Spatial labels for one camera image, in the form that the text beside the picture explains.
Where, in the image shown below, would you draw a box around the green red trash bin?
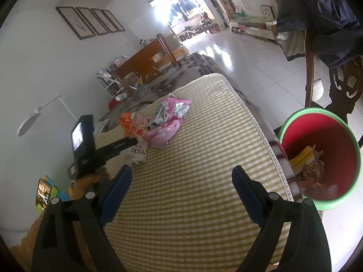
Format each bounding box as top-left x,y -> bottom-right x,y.
277,107 -> 362,211

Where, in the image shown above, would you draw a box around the pink foil wrapper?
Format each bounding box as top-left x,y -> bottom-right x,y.
146,97 -> 192,149

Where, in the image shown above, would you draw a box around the strawberry print snack bag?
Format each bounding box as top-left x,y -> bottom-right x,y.
119,113 -> 149,165

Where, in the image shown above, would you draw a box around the hanging clothes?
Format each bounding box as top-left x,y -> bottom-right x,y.
169,0 -> 199,21

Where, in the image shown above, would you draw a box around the dark framed wall picture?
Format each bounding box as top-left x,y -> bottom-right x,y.
56,6 -> 96,40
76,7 -> 110,36
102,9 -> 126,32
91,8 -> 119,33

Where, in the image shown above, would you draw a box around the white desk lamp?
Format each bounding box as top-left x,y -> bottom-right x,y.
17,96 -> 78,137

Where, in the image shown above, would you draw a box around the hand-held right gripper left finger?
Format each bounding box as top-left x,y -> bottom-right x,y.
31,164 -> 134,272

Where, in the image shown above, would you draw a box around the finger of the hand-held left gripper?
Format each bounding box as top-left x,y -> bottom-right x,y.
95,137 -> 138,160

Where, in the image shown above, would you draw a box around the white paper box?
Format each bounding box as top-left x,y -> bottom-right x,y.
97,118 -> 112,134

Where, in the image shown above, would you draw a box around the smartphone with lit screen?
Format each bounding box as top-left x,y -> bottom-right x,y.
35,178 -> 52,212

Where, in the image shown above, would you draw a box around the orange plastic wrapper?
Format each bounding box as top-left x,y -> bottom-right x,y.
120,113 -> 134,129

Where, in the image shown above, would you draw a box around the dark blue jacket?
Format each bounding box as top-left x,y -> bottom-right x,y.
276,0 -> 361,69

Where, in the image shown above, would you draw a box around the yellow box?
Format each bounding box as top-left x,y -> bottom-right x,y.
289,146 -> 316,174

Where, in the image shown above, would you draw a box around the white wire rack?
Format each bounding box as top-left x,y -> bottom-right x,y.
96,72 -> 126,99

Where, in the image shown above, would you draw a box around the person's left hand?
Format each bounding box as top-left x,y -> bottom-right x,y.
70,172 -> 111,203

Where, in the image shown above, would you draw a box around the white low cabinet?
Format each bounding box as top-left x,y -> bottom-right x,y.
229,15 -> 277,42

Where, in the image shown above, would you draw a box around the dark wooden chair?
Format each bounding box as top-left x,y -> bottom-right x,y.
304,31 -> 363,148

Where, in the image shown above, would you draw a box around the small white bag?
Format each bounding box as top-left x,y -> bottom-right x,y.
311,78 -> 324,101

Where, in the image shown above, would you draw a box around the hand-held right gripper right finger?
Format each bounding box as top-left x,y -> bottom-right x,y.
231,165 -> 332,272

